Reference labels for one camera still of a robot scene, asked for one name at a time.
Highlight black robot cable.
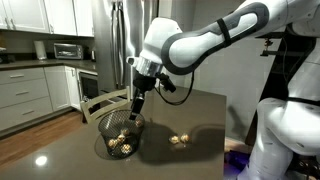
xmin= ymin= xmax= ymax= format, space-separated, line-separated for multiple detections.
xmin=154 ymin=71 xmax=195 ymax=107

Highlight black wire mesh basket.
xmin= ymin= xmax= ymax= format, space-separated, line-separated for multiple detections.
xmin=98 ymin=110 xmax=145 ymax=159

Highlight toaster oven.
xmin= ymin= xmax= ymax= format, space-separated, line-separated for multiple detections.
xmin=54 ymin=43 xmax=83 ymax=60

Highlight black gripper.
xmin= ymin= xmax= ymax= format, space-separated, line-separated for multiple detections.
xmin=129 ymin=73 xmax=156 ymax=120

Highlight wooden chair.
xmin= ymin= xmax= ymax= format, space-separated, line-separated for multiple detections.
xmin=80 ymin=86 xmax=131 ymax=124

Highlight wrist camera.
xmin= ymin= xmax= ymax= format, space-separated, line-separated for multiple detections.
xmin=156 ymin=73 xmax=176 ymax=93

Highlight paper towel roll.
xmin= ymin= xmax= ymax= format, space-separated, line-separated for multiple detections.
xmin=34 ymin=41 xmax=47 ymax=60

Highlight built-in black oven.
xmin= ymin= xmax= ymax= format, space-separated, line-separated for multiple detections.
xmin=78 ymin=72 xmax=99 ymax=101

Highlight white upper kitchen cabinets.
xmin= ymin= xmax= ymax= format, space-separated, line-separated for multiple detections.
xmin=0 ymin=0 xmax=94 ymax=37

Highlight white lower kitchen cabinets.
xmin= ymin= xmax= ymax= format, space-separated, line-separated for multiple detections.
xmin=0 ymin=66 xmax=79 ymax=130

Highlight white kitchen cabinets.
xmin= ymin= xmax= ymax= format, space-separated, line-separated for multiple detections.
xmin=0 ymin=66 xmax=79 ymax=130
xmin=0 ymin=0 xmax=94 ymax=37

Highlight burger candy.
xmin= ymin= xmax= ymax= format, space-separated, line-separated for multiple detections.
xmin=135 ymin=120 xmax=143 ymax=128
xmin=107 ymin=139 xmax=118 ymax=149
xmin=120 ymin=128 xmax=130 ymax=136
xmin=117 ymin=134 xmax=126 ymax=142

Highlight stainless steel refrigerator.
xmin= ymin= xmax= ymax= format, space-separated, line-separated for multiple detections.
xmin=92 ymin=0 xmax=159 ymax=95

